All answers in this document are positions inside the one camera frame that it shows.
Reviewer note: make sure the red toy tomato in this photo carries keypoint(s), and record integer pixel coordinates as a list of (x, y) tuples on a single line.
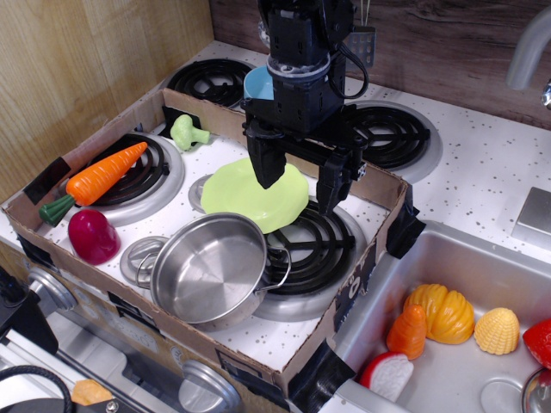
[(537, 341)]

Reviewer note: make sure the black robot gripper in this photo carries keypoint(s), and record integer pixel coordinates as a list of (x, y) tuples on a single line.
[(305, 119)]

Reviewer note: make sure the yellow toy corn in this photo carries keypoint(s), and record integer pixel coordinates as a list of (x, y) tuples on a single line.
[(498, 331)]

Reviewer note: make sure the front right black burner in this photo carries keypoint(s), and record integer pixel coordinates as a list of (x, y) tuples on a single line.
[(318, 252)]

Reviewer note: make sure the silver sink basin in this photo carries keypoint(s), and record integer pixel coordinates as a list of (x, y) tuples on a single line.
[(446, 377)]

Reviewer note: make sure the dark red toy vegetable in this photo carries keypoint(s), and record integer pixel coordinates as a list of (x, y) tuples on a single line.
[(92, 237)]

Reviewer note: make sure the back right black burner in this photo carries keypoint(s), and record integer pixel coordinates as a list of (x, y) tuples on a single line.
[(395, 137)]

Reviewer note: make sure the light green plastic plate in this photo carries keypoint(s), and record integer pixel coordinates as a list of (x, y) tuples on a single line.
[(233, 188)]

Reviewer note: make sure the silver stove knob left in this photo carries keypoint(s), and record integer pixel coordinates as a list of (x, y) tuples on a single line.
[(53, 295)]

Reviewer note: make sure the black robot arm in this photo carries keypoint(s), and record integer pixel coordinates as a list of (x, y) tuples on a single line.
[(302, 33)]

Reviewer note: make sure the red white toy radish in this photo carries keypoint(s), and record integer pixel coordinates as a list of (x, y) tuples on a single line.
[(387, 375)]

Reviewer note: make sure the stainless steel pot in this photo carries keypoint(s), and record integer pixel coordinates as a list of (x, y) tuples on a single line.
[(213, 273)]

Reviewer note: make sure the orange toy piece bottom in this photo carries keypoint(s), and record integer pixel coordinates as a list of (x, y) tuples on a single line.
[(87, 392)]

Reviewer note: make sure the orange toy pumpkin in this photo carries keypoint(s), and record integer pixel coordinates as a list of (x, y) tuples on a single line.
[(449, 315)]

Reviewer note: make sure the front left black burner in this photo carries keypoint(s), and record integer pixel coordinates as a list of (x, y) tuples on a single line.
[(143, 175)]

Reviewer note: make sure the silver sink faucet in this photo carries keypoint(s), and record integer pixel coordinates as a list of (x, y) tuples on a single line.
[(528, 52)]

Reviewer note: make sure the silver rectangular soap tray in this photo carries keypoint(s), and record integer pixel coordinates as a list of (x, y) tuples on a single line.
[(533, 222)]

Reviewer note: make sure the silver stove knob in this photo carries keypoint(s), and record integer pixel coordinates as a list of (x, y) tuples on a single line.
[(53, 295), (205, 390)]

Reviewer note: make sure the silver sink drain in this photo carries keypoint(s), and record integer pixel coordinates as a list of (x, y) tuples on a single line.
[(500, 396)]

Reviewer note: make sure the light blue plastic bowl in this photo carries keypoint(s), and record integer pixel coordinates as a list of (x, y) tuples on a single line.
[(258, 84)]

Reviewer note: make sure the black clamp device left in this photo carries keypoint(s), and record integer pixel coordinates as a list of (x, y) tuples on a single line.
[(20, 311)]

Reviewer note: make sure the brown cardboard fence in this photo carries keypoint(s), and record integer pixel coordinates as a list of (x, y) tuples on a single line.
[(268, 372)]

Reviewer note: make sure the silver stove knob right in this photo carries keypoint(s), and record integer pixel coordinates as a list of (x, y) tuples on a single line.
[(205, 390)]

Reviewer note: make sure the green toy broccoli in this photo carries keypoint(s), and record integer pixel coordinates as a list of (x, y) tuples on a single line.
[(185, 134)]

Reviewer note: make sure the hanging metal spatula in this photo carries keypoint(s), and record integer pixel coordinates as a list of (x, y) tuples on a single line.
[(362, 41)]

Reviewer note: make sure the small orange toy carrot piece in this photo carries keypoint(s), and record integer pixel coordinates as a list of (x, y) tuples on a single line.
[(408, 332)]

